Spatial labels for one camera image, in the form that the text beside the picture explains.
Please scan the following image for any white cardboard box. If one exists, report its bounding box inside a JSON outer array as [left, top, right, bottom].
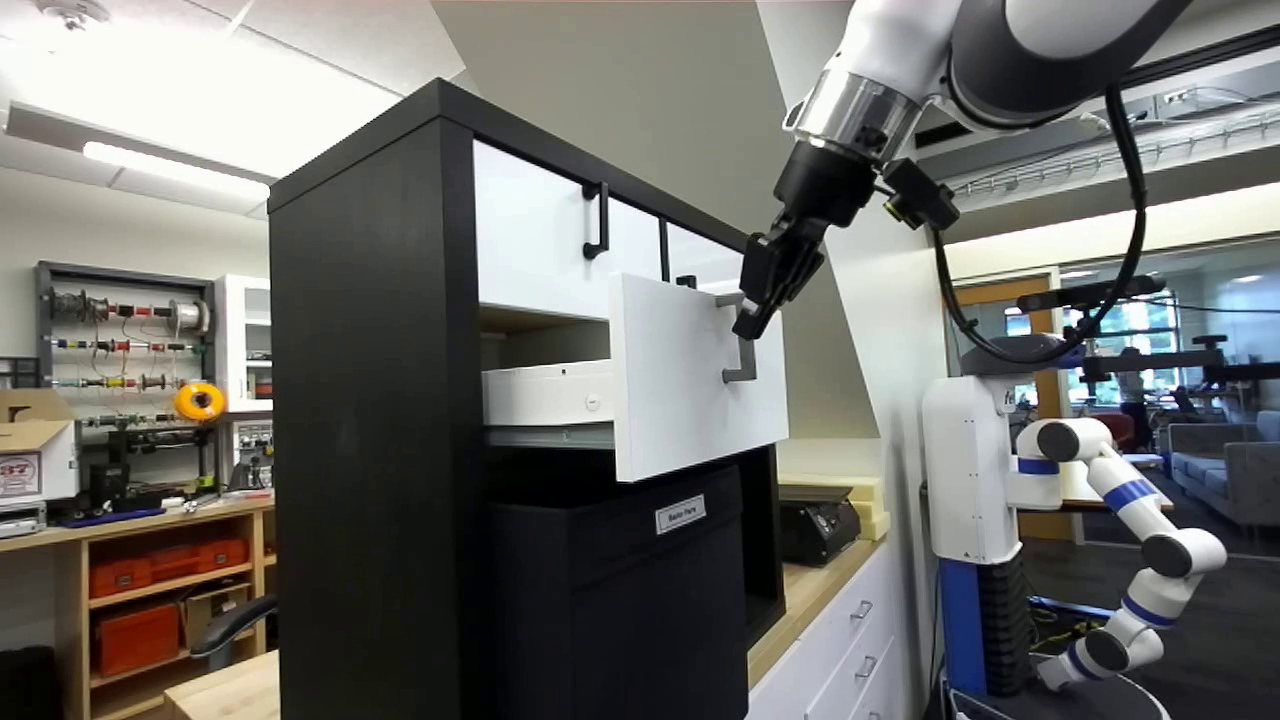
[[0, 386, 82, 537]]

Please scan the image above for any black device on counter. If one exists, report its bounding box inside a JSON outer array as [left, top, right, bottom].
[[776, 479, 863, 566]]

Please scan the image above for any white wall cabinet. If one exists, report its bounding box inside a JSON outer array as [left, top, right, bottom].
[[222, 270, 276, 412]]

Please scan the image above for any grey tool pegboard rack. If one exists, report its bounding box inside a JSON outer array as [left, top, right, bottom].
[[33, 256, 224, 514]]

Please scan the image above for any black and white cabinet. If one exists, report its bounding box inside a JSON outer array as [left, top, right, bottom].
[[270, 74, 793, 720]]

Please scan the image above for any workbench with shelves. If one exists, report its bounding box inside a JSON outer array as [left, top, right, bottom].
[[0, 493, 279, 720]]

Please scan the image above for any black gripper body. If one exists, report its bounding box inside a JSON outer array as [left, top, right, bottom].
[[765, 141, 882, 264]]

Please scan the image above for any wooden counter with white drawers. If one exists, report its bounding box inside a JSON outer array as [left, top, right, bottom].
[[743, 477, 914, 720]]

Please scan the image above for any white label on bin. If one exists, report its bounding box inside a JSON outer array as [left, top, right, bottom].
[[654, 493, 712, 538]]

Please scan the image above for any ceiling light strip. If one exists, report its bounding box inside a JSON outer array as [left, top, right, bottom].
[[4, 101, 274, 210]]

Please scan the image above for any small white cabinet door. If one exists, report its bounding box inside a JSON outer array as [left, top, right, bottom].
[[474, 135, 664, 314]]

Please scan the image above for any large white cabinet door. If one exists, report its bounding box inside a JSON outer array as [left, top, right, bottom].
[[664, 221, 747, 301]]

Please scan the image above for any black handle on small door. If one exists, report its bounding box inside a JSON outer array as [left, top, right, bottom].
[[582, 181, 616, 264]]

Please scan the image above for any black storage bin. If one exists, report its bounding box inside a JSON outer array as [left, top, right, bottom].
[[479, 465, 753, 720]]

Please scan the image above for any brown cardboard box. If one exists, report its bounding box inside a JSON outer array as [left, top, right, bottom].
[[182, 580, 256, 652]]

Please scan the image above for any white and blue robot tower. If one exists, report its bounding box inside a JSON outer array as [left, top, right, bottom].
[[921, 376, 1031, 705]]

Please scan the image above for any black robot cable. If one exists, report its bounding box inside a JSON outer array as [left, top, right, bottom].
[[929, 74, 1151, 371]]

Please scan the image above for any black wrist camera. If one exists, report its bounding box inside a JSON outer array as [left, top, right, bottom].
[[878, 154, 962, 233]]

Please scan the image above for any large red bin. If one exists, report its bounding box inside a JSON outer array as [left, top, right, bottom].
[[92, 598, 187, 677]]

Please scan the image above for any white drawer with silver handle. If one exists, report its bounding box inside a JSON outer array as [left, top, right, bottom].
[[476, 270, 793, 488]]

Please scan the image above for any silver drawer handle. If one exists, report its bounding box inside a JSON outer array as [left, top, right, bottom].
[[721, 292, 760, 386]]

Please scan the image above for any yellow spool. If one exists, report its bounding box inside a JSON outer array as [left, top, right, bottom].
[[173, 378, 231, 431]]

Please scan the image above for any small red bin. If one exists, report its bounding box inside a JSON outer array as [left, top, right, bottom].
[[88, 543, 157, 598]]

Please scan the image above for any wide red bin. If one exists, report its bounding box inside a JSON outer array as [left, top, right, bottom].
[[152, 537, 252, 580]]

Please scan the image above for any wooden table surface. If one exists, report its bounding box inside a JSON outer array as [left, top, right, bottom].
[[160, 646, 283, 720]]

